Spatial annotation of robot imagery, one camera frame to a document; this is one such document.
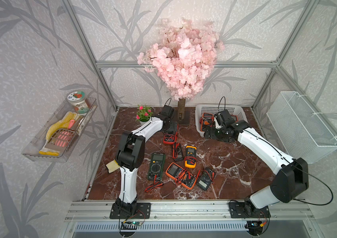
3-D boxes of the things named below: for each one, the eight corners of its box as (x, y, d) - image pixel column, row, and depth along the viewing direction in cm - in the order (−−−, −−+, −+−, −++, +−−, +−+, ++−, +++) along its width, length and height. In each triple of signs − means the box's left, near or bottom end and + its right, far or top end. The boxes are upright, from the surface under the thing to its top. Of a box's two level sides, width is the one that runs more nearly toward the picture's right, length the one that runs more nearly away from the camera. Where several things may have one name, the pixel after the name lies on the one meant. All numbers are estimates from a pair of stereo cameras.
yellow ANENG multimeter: (184, 168, 90) (184, 165, 87) (184, 148, 99) (184, 145, 95) (197, 168, 90) (197, 165, 87) (195, 148, 99) (196, 145, 95)
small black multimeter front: (194, 183, 84) (195, 180, 80) (205, 169, 89) (206, 166, 86) (205, 191, 81) (206, 189, 78) (215, 176, 86) (216, 174, 83)
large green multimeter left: (147, 180, 85) (147, 179, 83) (151, 154, 95) (150, 152, 93) (163, 180, 85) (163, 179, 83) (165, 154, 95) (165, 152, 93)
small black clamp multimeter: (172, 160, 93) (171, 157, 90) (172, 145, 100) (172, 142, 97) (183, 160, 93) (183, 157, 90) (183, 146, 100) (183, 142, 97)
